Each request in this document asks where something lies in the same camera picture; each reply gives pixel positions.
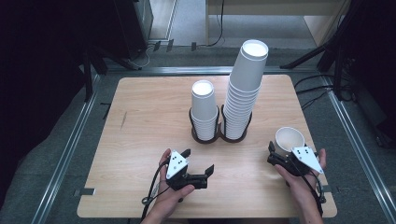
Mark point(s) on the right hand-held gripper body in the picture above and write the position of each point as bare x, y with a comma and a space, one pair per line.
299, 161

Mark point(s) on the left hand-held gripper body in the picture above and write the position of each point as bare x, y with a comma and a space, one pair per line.
182, 174

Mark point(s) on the white paper cup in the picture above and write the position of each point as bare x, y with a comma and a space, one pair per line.
288, 140

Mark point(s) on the black double cup holder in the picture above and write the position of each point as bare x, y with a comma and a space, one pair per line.
219, 132

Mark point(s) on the tall stack of white cups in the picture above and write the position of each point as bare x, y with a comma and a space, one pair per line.
246, 93

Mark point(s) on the person's right hand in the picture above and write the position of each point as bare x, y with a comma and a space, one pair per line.
300, 185

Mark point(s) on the person's left hand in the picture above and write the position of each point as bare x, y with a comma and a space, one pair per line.
169, 196

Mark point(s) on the short stack of white cups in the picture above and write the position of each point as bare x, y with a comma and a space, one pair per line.
204, 105

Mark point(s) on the black tripod leg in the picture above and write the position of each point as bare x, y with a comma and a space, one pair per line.
306, 56

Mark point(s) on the grey tape strip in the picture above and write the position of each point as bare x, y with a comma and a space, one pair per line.
84, 192

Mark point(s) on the black stand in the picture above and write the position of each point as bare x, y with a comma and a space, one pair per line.
88, 77

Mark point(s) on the light wooden furniture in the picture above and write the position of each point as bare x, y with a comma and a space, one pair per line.
314, 18

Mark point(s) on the black cabinet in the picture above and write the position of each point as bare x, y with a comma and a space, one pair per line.
132, 25

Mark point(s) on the metal frame rail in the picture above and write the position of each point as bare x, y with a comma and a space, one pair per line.
174, 70
67, 155
358, 146

